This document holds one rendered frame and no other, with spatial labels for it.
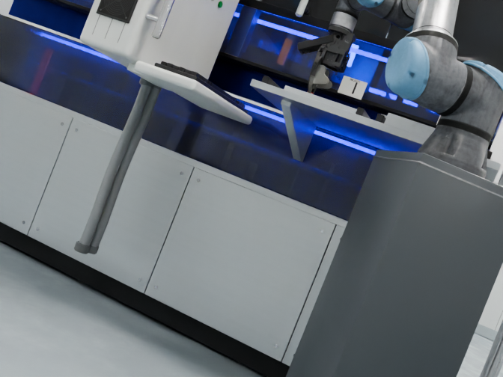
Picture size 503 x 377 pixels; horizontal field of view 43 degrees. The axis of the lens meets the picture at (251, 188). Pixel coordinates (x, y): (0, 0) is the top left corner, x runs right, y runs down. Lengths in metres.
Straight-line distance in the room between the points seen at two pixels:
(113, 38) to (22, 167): 0.94
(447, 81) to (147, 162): 1.30
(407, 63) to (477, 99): 0.17
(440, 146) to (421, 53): 0.20
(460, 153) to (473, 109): 0.10
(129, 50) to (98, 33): 0.11
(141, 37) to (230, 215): 0.71
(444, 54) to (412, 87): 0.09
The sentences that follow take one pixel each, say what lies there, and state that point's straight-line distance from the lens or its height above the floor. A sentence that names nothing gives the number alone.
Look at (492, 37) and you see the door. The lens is 2.18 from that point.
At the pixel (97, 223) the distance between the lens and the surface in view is 2.15.
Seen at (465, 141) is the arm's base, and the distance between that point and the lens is 1.38.
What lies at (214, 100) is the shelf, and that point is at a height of 0.78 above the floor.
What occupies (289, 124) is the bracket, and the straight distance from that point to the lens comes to 1.92.
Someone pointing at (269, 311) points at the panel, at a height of 0.23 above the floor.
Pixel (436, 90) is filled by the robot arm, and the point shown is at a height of 0.92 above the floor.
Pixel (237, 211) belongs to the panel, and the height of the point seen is 0.49.
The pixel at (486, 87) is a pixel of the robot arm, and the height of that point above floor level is 0.97.
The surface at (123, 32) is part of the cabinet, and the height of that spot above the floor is 0.86.
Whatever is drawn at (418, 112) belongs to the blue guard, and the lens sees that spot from 2.11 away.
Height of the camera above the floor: 0.63
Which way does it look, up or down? 1 degrees down
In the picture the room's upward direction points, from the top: 22 degrees clockwise
